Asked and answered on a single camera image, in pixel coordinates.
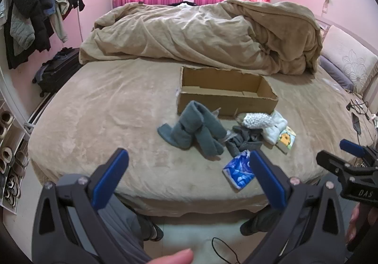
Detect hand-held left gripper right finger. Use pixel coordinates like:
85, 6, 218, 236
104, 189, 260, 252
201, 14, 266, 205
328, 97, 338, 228
242, 149, 347, 264

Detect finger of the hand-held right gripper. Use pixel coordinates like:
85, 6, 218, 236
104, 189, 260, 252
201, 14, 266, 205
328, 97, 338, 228
316, 150, 355, 179
339, 139, 378, 161

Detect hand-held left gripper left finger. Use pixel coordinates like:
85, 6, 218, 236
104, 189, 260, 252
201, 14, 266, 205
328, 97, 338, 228
32, 148, 154, 264

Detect blue tissue packet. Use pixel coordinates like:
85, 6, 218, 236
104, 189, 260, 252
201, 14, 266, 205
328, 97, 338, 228
222, 150, 255, 191

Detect dark grey knitted socks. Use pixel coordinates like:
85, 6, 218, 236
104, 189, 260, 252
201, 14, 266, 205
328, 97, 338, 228
225, 125, 263, 157

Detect white fluffy cloth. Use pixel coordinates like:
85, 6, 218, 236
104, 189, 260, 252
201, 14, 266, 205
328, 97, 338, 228
261, 111, 288, 145

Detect white bobbled sock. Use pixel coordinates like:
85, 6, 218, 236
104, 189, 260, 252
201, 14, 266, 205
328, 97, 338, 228
241, 112, 272, 129

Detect blue-grey fleece sock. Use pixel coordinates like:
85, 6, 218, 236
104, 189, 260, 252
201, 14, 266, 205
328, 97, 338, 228
157, 100, 206, 150
195, 105, 228, 161

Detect cardboard box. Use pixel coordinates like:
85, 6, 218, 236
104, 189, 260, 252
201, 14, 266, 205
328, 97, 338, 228
176, 66, 279, 119

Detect person's right hand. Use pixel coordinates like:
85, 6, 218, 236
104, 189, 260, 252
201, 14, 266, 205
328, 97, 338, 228
347, 203, 362, 242

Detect person's left hand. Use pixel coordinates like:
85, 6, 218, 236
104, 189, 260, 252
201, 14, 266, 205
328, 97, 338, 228
148, 249, 194, 264

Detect dark phone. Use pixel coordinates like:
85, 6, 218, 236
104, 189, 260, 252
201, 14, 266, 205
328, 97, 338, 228
351, 113, 362, 135

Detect person's right leg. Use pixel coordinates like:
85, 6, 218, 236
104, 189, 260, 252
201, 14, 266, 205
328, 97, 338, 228
240, 207, 281, 236

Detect person's leg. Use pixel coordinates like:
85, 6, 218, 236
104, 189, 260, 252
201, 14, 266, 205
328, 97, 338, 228
100, 200, 164, 264
240, 207, 281, 236

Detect bed with beige sheet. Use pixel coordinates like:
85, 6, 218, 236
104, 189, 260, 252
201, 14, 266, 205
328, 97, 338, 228
28, 1, 378, 217

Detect person's left leg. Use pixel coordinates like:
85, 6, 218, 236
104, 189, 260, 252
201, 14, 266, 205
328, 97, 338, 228
100, 200, 164, 264

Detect grey pillow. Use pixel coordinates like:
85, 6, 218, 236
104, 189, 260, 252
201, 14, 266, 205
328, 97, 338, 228
319, 56, 355, 90

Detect white floral pillow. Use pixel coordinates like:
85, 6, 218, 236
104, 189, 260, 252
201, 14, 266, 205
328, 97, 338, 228
320, 25, 378, 95

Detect group of shoes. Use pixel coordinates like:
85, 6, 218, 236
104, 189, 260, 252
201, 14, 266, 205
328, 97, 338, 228
0, 111, 29, 208

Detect black suitcase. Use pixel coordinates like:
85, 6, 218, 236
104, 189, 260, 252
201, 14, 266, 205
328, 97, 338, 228
32, 47, 84, 97

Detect coat rack pole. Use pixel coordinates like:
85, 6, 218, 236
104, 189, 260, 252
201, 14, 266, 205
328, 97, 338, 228
77, 1, 85, 44

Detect beige duvet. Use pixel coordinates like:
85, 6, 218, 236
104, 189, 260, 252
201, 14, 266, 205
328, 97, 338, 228
79, 0, 324, 76

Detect grey-green padded jacket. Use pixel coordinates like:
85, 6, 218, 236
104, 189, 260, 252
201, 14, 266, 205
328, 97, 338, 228
10, 13, 36, 56

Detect beige sweatshirt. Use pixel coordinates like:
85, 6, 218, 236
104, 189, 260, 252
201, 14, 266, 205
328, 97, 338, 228
49, 0, 70, 43

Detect black fleece jacket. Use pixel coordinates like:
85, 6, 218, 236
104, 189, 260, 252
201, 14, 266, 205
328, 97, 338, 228
4, 0, 60, 70

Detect black charger cable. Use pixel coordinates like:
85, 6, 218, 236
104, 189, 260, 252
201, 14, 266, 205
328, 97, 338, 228
346, 99, 373, 123

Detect thin black floor cable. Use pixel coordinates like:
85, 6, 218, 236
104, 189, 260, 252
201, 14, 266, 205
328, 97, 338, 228
212, 237, 246, 264

